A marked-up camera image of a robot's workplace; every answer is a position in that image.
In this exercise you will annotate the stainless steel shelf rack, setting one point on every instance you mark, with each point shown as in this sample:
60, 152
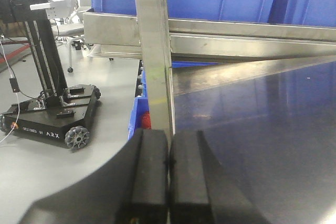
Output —
214, 75

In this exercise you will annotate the blue plastic bin right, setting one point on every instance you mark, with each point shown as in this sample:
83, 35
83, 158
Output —
303, 12

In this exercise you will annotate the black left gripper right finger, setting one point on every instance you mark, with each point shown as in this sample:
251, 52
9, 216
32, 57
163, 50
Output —
200, 190

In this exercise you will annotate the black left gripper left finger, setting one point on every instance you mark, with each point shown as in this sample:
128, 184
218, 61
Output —
129, 188

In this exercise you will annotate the blue bin lower shelf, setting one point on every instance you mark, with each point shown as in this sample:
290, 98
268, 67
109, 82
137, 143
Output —
140, 116

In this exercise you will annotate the white office chair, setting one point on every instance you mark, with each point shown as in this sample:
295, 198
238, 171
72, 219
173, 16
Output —
68, 18

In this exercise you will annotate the black ARX mobile robot base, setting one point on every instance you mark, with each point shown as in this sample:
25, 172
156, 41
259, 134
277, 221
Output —
59, 112

